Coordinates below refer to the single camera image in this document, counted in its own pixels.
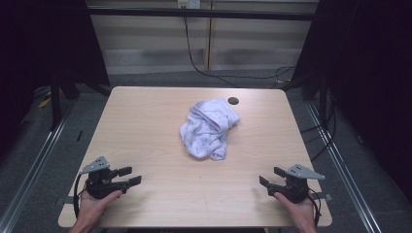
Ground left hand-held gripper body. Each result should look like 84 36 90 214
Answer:
79 155 131 200

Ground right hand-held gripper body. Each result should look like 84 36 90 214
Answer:
267 163 326 205

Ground white printed cloth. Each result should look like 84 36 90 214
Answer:
179 97 242 161

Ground person's right hand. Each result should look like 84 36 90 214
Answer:
274 191 317 227

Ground person's left hand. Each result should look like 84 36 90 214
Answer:
75 189 123 229

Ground grey tape strip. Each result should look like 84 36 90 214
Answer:
53 195 76 206
310 191 333 202

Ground black metal stand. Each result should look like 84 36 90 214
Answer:
50 76 63 131

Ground black curtain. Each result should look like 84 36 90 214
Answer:
281 0 412 203
0 0 111 159

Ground black horizontal bar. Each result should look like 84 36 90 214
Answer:
86 7 321 22

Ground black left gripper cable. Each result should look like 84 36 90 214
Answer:
73 174 89 219

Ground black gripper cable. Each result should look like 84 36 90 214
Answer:
307 187 323 228
73 174 89 219

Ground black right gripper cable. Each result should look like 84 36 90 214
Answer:
307 187 323 228

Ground bundle of black floor cables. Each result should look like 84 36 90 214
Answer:
299 93 338 162

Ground aluminium floor rail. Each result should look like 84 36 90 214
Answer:
0 105 76 233
305 102 384 233

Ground long black floor cable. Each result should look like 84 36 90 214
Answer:
183 16 296 89

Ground white wall socket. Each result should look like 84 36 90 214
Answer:
177 0 202 10

